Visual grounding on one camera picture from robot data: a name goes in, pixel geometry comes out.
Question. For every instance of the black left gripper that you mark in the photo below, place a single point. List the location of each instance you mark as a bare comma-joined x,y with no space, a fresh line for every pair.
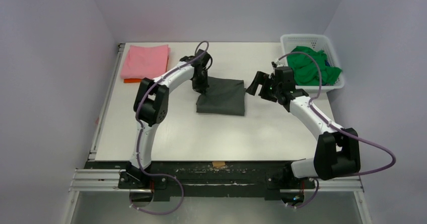
201,88

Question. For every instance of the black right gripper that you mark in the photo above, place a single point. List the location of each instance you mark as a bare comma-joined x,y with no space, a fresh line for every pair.
264,88

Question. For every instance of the dark grey t shirt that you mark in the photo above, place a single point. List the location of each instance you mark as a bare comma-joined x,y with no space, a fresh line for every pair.
223,97

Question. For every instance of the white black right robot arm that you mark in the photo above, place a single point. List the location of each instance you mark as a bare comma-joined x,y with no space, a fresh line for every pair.
337,152

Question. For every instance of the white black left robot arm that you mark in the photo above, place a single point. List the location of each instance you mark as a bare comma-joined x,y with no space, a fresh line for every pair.
151,108

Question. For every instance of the green t shirt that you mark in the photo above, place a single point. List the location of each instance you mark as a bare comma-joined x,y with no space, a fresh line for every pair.
310,69

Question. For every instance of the folded pink t shirt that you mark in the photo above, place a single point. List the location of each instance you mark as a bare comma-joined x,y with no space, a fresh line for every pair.
145,62

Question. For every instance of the blue t shirt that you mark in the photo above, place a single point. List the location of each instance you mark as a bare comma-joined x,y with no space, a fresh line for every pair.
327,63

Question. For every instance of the folded orange t shirt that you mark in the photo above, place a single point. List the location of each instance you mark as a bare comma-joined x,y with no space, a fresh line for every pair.
132,81

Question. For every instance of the brown tape piece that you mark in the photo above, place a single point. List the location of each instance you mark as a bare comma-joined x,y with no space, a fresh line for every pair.
218,164

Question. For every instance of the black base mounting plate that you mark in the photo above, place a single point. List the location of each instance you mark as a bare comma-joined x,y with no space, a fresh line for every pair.
200,179

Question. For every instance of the aluminium frame rail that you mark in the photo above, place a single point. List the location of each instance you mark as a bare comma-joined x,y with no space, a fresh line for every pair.
337,182

